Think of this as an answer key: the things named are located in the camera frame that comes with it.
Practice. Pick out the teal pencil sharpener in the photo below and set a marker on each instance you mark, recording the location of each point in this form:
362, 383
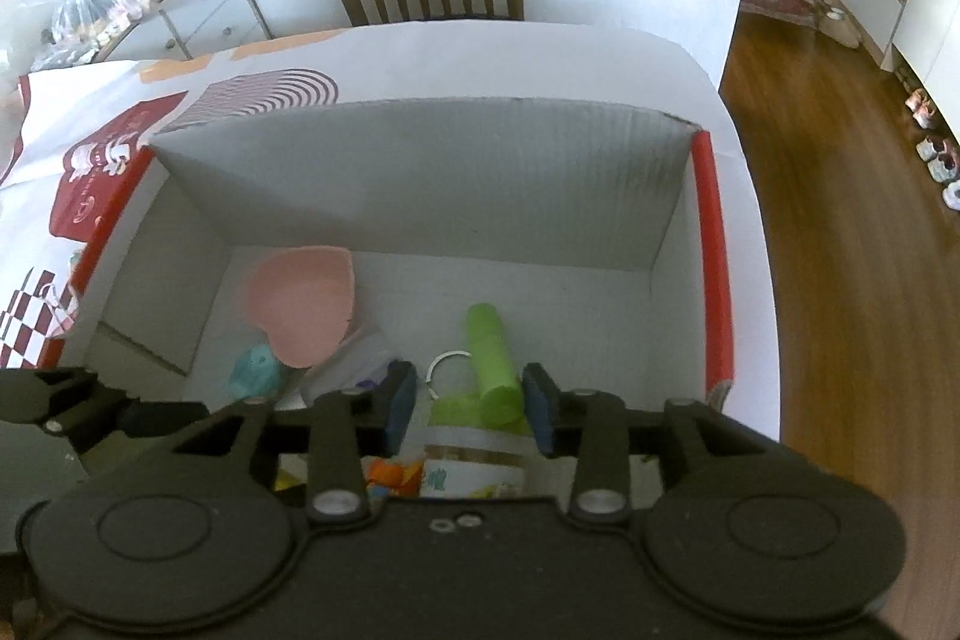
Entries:
255, 374

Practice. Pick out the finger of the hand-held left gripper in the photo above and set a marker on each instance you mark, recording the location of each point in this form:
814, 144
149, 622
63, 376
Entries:
97, 411

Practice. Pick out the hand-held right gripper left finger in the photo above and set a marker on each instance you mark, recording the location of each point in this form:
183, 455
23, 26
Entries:
401, 406

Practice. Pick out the green highlighter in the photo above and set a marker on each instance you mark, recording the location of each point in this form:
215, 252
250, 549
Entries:
491, 362

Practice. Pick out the red cardboard box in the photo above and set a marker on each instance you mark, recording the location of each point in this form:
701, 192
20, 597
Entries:
450, 183

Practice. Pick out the jar with green lid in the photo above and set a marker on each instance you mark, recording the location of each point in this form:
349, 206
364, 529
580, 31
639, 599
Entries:
469, 452

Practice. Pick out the clear plastic bag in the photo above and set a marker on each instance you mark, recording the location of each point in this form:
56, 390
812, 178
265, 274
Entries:
82, 10

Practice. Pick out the clear container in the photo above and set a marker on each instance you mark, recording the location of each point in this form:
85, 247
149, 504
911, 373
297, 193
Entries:
356, 359

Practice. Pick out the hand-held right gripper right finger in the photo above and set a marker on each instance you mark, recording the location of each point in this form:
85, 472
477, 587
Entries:
540, 413

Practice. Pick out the pink heart-shaped bowl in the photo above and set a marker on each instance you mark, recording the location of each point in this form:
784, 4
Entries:
300, 302

